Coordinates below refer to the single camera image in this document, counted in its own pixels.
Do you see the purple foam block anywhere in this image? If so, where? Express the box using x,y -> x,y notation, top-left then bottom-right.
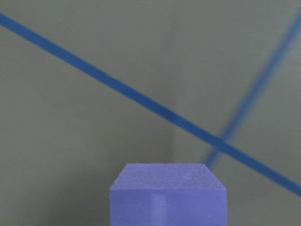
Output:
110,163 -> 228,226

